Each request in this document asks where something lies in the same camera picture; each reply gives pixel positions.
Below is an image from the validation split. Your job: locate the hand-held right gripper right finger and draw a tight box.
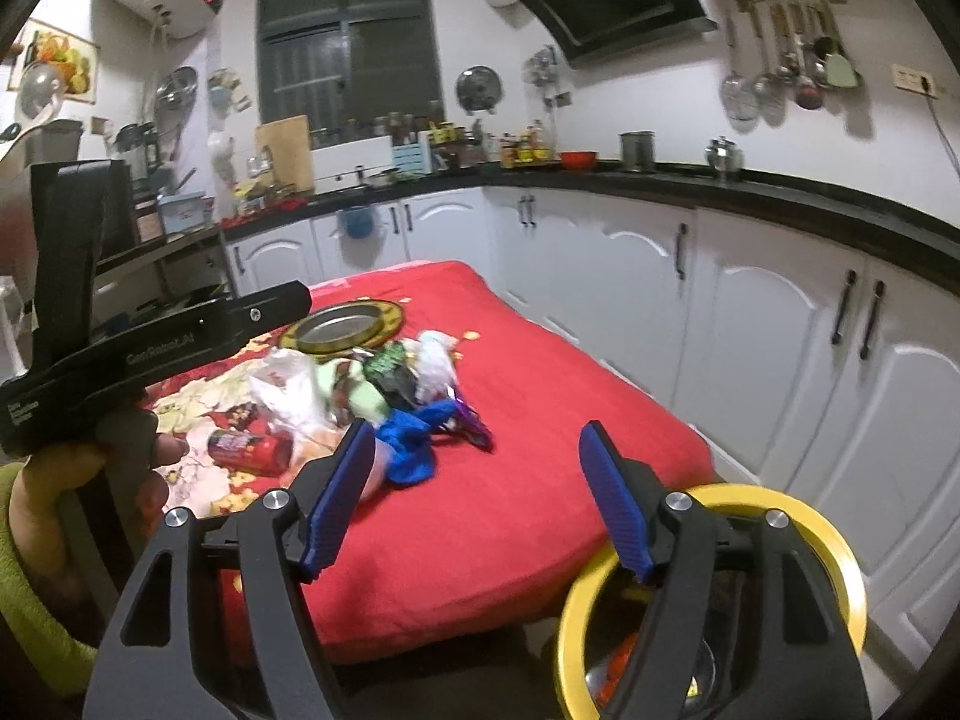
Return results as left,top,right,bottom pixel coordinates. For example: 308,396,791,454
577,420,875,720

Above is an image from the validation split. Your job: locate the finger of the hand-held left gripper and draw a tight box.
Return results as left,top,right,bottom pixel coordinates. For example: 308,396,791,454
223,281,313,350

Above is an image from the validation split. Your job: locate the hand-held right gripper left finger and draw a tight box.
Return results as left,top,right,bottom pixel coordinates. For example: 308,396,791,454
82,418,377,720

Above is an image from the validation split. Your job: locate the small green sponge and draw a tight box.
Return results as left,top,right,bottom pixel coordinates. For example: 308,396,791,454
313,360,361,410

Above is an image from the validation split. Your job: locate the large green sponge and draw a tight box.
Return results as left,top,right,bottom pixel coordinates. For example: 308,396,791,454
330,379,392,422

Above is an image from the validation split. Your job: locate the red candy tube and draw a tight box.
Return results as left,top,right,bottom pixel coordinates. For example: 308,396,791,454
206,427,293,477

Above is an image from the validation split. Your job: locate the yellow rimmed bin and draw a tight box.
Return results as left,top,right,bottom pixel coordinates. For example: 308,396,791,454
551,484,867,720

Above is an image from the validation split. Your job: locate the person's left forearm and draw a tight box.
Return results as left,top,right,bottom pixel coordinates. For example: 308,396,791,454
0,457,102,698

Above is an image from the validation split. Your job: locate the person's left hand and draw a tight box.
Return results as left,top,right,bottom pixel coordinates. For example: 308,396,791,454
6,431,190,650

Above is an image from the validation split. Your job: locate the round metal tray gold rim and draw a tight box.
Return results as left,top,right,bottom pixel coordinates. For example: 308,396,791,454
283,298,406,355

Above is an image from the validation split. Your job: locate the blue cloth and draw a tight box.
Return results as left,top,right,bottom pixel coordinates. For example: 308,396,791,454
375,399,462,487

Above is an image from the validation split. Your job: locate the white plastic bag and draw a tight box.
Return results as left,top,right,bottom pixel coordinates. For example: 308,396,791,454
247,349,342,440

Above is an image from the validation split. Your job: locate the red floral tablecloth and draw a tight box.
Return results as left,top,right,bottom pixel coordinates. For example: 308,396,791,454
142,261,717,665

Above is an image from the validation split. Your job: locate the dark green snack wrapper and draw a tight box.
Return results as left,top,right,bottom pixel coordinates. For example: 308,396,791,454
364,345,421,410

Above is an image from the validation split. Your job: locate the light blue box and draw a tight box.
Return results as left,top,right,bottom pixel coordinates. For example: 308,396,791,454
157,191,215,233

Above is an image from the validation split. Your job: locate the purple snack wrapper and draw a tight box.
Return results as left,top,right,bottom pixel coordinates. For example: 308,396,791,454
446,397,496,451

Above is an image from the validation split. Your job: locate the wooden cutting board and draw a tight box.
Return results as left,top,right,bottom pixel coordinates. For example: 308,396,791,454
255,115,316,192

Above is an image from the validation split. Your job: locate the white crumpled plastic wrapper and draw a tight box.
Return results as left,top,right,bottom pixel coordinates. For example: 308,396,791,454
416,330,462,398

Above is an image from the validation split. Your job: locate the blue knife rack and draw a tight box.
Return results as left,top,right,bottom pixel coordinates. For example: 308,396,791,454
390,131,440,177

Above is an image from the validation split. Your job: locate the hanging steel pot lid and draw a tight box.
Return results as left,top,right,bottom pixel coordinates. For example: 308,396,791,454
156,66,200,115

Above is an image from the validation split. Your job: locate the dark framed window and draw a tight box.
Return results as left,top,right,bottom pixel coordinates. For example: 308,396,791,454
257,0,445,128

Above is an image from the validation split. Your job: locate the row of condiment bottles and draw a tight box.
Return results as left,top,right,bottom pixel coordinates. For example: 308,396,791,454
309,112,563,170

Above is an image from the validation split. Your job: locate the hanging glass lid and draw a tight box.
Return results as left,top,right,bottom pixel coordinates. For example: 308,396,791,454
19,64,65,121

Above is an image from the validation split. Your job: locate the steel kettle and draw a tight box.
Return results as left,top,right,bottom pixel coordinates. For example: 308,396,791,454
705,136,745,177

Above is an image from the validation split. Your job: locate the steel ladle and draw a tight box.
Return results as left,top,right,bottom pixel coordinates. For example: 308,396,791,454
752,7,781,98

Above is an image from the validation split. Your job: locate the red ladle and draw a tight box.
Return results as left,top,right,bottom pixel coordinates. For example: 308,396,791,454
793,7,826,110

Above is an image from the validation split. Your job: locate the green spatula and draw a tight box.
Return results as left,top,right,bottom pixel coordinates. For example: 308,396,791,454
814,15,863,89

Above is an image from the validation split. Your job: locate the round lid on wall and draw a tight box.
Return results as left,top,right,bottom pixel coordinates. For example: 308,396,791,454
457,66,502,115

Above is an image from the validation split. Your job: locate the fruit wall poster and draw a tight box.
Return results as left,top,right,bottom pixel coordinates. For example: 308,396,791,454
7,21,101,104

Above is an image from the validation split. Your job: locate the wall power outlet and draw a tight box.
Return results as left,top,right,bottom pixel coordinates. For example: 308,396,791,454
891,64,942,97

